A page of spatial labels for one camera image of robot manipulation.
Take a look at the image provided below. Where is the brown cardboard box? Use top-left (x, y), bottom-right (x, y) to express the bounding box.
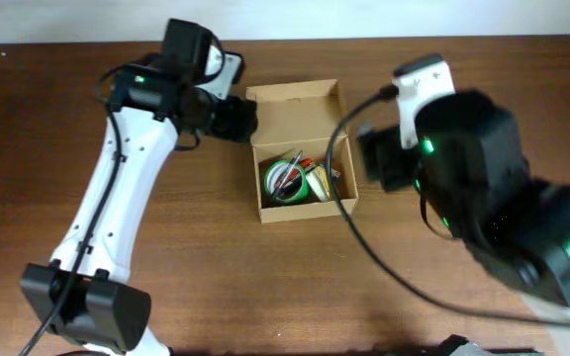
top-left (246, 79), bottom-right (347, 223)

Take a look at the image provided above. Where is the yellow sticky note pad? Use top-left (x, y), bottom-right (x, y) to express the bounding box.
top-left (306, 164), bottom-right (340, 203)

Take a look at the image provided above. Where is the black pen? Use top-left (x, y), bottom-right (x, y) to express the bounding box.
top-left (270, 150), bottom-right (303, 202)

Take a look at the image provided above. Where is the orange black stapler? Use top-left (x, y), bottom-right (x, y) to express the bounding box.
top-left (279, 158), bottom-right (314, 199)

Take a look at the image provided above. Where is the green tape roll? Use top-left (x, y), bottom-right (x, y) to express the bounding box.
top-left (263, 160), bottom-right (309, 205)

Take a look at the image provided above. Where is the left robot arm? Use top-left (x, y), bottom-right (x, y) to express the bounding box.
top-left (20, 19), bottom-right (258, 355)

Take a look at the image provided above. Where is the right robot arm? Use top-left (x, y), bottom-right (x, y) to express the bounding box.
top-left (357, 90), bottom-right (570, 355)

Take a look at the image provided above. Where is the black right camera cable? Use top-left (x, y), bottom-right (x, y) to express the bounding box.
top-left (325, 84), bottom-right (570, 331)

